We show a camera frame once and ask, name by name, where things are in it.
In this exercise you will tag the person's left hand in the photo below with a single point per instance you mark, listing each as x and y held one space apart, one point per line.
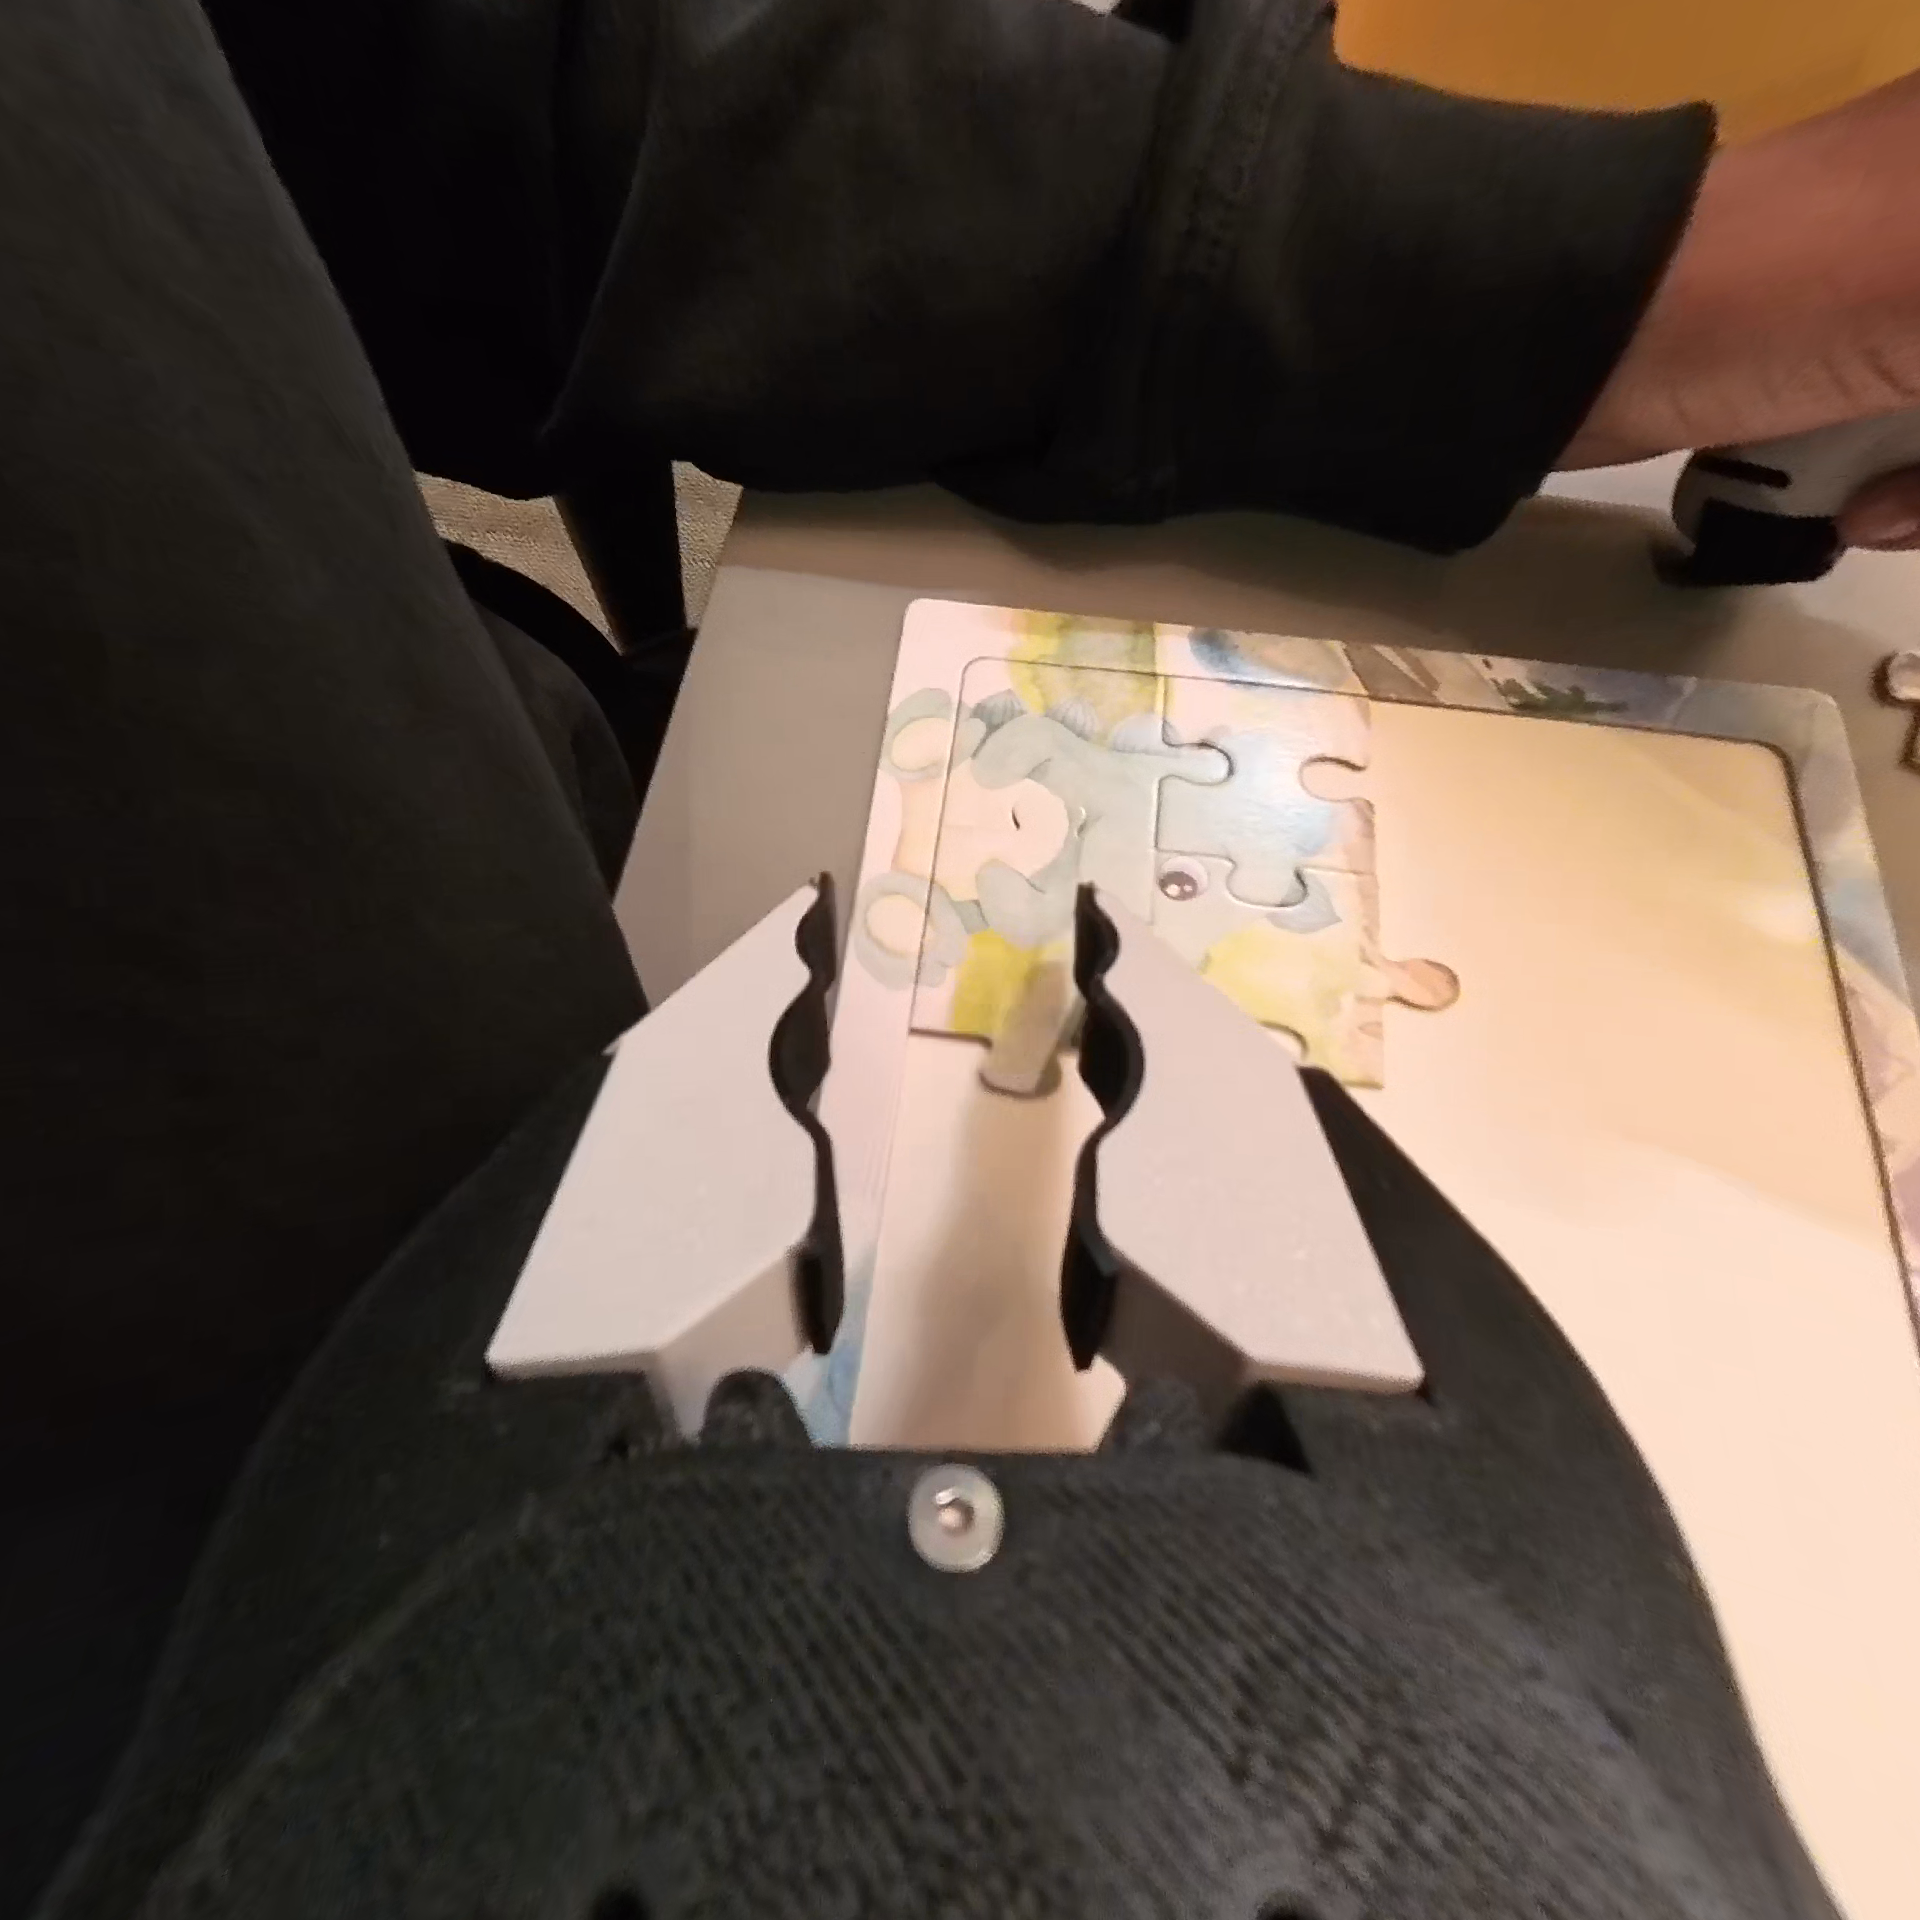
1800 301

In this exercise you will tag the assembled dinosaur puzzle section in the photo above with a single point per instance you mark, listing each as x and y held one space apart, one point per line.
1201 811

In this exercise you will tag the person's black clothed legs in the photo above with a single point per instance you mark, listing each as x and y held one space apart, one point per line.
226 751

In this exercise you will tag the person's left forearm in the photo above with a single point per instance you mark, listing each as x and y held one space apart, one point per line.
1126 271

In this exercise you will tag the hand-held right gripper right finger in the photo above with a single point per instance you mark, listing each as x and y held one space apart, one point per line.
1246 1201

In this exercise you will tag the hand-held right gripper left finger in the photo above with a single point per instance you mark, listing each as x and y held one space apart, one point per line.
676 1201

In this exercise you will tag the white puzzle frame tray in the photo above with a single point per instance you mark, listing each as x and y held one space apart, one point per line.
1621 1050

